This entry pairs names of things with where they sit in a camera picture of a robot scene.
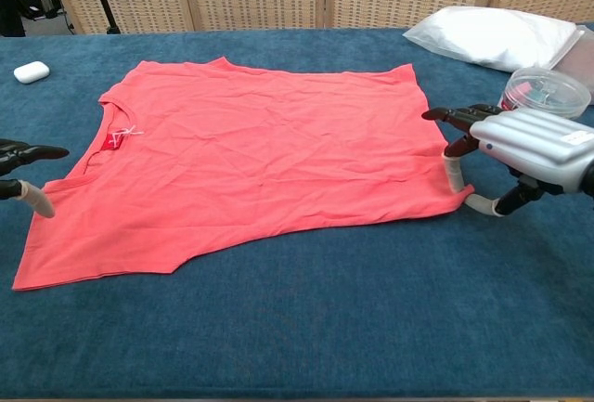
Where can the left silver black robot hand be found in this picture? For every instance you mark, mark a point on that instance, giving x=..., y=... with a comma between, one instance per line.
x=28, y=153

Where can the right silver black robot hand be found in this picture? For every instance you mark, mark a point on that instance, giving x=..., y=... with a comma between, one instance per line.
x=538, y=146

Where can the clear round tub of clips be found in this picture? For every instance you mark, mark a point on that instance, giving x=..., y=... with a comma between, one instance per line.
x=543, y=91

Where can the white earbuds case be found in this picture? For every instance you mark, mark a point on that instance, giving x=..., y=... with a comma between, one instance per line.
x=31, y=72

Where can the coral red T-shirt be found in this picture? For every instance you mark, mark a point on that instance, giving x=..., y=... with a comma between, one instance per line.
x=255, y=156

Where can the white garment in plastic bag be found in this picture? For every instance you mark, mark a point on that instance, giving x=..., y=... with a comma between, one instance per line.
x=487, y=37

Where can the blue carpet table mat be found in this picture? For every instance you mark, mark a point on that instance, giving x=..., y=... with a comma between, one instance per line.
x=297, y=318

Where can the dark red garment frosted bag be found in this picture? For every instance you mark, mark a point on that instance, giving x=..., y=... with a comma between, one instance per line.
x=577, y=58

